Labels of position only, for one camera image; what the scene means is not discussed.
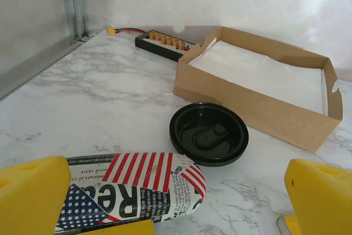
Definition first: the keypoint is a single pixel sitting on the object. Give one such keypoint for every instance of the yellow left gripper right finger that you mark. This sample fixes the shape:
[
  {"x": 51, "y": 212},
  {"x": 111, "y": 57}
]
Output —
[{"x": 321, "y": 199}]

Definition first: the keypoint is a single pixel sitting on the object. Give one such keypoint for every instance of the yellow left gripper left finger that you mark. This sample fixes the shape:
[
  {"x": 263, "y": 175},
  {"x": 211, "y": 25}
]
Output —
[{"x": 27, "y": 196}]

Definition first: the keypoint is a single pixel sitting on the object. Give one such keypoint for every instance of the brown cardboard tray box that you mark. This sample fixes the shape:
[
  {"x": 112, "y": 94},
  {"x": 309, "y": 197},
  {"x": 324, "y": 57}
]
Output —
[{"x": 247, "y": 114}]

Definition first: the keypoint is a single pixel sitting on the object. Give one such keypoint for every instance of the black round plastic lid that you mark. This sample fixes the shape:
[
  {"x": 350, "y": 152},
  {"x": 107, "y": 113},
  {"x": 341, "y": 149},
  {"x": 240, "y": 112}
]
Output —
[{"x": 209, "y": 136}]

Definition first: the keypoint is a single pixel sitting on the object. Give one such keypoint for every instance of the white paper sheet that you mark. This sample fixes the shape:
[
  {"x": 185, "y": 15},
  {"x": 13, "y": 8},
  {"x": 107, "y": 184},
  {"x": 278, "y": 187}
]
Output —
[{"x": 261, "y": 75}]

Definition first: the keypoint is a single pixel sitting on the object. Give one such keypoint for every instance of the black board with orange plugs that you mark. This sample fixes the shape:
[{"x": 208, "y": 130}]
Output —
[{"x": 156, "y": 46}]

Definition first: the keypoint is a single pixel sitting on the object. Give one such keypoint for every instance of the aluminium frame side rail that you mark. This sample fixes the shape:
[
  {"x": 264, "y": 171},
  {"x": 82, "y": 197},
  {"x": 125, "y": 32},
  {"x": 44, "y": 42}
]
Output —
[{"x": 33, "y": 64}]

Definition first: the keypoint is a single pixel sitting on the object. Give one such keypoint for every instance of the aluminium frame post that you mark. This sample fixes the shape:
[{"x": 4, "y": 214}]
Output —
[{"x": 75, "y": 4}]

